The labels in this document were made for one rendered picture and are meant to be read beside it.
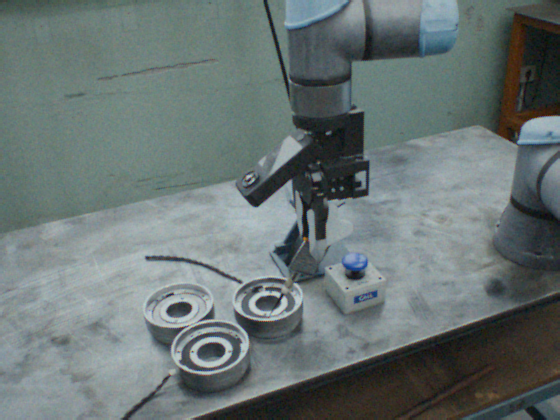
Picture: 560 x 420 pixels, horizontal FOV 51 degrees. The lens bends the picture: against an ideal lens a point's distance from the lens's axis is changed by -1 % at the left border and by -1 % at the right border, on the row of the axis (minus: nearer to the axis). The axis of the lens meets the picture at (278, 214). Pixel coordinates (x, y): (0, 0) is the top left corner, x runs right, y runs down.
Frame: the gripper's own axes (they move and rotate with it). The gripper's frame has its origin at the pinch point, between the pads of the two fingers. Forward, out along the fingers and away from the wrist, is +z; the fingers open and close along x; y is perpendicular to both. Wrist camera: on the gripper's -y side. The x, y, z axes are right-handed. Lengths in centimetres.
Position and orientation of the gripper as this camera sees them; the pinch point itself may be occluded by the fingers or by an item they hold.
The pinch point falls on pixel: (309, 249)
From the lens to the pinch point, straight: 83.5
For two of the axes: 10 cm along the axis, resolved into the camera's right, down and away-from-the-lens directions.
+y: 9.4, -2.1, 2.6
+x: -3.3, -4.7, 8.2
